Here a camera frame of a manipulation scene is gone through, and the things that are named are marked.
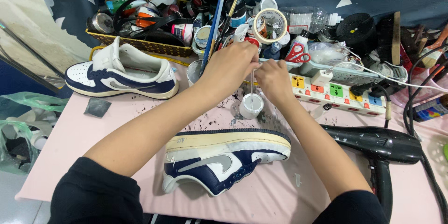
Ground red handled scissors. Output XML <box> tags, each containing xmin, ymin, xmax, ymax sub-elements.
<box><xmin>285</xmin><ymin>43</ymin><xmax>311</xmax><ymax>64</ymax></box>

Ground black bristle brush wooden handle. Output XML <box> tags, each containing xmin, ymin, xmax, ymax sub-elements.
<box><xmin>377</xmin><ymin>11</ymin><xmax>402</xmax><ymax>66</ymax></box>

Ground person's black right sleeve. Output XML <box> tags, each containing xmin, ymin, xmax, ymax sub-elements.
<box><xmin>312</xmin><ymin>190</ymin><xmax>389</xmax><ymax>224</ymax></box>

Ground person's left hand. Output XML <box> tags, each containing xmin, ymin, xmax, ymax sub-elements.
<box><xmin>198</xmin><ymin>41</ymin><xmax>261</xmax><ymax>96</ymax></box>

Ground wooden handled paintbrush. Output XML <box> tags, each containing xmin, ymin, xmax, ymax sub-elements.
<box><xmin>419</xmin><ymin>24</ymin><xmax>448</xmax><ymax>69</ymax></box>

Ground black plug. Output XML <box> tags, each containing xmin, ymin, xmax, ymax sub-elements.
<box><xmin>350</xmin><ymin>82</ymin><xmax>392</xmax><ymax>129</ymax></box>

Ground grey sandpaper piece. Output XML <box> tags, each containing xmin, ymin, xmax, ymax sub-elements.
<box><xmin>84</xmin><ymin>98</ymin><xmax>112</xmax><ymax>118</ymax></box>

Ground black round speaker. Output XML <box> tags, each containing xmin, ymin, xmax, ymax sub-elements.
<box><xmin>336</xmin><ymin>13</ymin><xmax>378</xmax><ymax>56</ymax></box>

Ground navy white sneaker on side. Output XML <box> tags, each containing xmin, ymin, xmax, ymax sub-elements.
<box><xmin>162</xmin><ymin>128</ymin><xmax>292</xmax><ymax>197</ymax></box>

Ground clear plastic pipette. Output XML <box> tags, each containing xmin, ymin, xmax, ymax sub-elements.
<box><xmin>250</xmin><ymin>68</ymin><xmax>255</xmax><ymax>110</ymax></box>

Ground navy white sneaker with tongue up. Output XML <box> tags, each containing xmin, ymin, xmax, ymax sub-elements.
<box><xmin>64</xmin><ymin>36</ymin><xmax>180</xmax><ymax>100</ymax></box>

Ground white cup with brushes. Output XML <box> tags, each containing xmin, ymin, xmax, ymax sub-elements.
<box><xmin>186</xmin><ymin>59</ymin><xmax>204</xmax><ymax>87</ymax></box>

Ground masking tape roll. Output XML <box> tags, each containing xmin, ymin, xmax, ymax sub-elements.
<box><xmin>252</xmin><ymin>8</ymin><xmax>288</xmax><ymax>45</ymax></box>

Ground grey plastic tray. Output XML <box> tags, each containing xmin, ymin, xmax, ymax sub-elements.
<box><xmin>259</xmin><ymin>58</ymin><xmax>409</xmax><ymax>86</ymax></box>

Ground clear plastic bag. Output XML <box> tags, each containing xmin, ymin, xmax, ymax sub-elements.
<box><xmin>309</xmin><ymin>41</ymin><xmax>350</xmax><ymax>65</ymax></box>

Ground colourful spray can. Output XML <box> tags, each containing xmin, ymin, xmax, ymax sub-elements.
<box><xmin>413</xmin><ymin>94</ymin><xmax>448</xmax><ymax>123</ymax></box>

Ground black power cable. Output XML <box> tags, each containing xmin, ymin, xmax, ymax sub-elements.
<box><xmin>402</xmin><ymin>43</ymin><xmax>448</xmax><ymax>223</ymax></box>

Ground black hair dryer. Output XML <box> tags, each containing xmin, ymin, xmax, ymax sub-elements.
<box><xmin>320</xmin><ymin>124</ymin><xmax>423</xmax><ymax>223</ymax></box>

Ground woven basket of paint supplies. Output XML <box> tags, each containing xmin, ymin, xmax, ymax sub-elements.
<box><xmin>86</xmin><ymin>0</ymin><xmax>196</xmax><ymax>58</ymax></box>

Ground clear plastic bottle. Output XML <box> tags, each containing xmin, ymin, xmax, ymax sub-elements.
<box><xmin>279</xmin><ymin>6</ymin><xmax>343</xmax><ymax>35</ymax></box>

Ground person's right hand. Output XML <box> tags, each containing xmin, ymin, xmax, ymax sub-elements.
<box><xmin>254</xmin><ymin>58</ymin><xmax>297</xmax><ymax>109</ymax></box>

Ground green plastic bag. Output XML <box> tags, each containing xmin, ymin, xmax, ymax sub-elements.
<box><xmin>0</xmin><ymin>92</ymin><xmax>69</xmax><ymax>175</ymax></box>

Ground small white paint jar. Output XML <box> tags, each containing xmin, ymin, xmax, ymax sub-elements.
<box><xmin>239</xmin><ymin>93</ymin><xmax>264</xmax><ymax>120</ymax></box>

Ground person's black left sleeve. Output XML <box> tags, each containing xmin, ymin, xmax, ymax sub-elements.
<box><xmin>48</xmin><ymin>157</ymin><xmax>144</xmax><ymax>224</ymax></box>

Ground white multicolour power strip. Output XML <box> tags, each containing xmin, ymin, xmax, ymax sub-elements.
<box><xmin>289</xmin><ymin>73</ymin><xmax>387</xmax><ymax>117</ymax></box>

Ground white charger cable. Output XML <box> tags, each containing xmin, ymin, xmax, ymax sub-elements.
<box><xmin>325</xmin><ymin>61</ymin><xmax>448</xmax><ymax>93</ymax></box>

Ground white phone charger plug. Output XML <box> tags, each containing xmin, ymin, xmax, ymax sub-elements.
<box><xmin>311</xmin><ymin>69</ymin><xmax>333</xmax><ymax>87</ymax></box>

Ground long blue handled brush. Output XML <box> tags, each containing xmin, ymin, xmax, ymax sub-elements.
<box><xmin>199</xmin><ymin>0</ymin><xmax>229</xmax><ymax>77</ymax></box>

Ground black paint jar blue label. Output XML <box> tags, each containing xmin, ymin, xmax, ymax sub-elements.
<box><xmin>226</xmin><ymin>0</ymin><xmax>246</xmax><ymax>28</ymax></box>

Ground person's black sleeve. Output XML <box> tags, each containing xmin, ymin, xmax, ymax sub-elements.
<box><xmin>312</xmin><ymin>190</ymin><xmax>389</xmax><ymax>224</ymax></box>
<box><xmin>48</xmin><ymin>157</ymin><xmax>144</xmax><ymax>224</ymax></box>

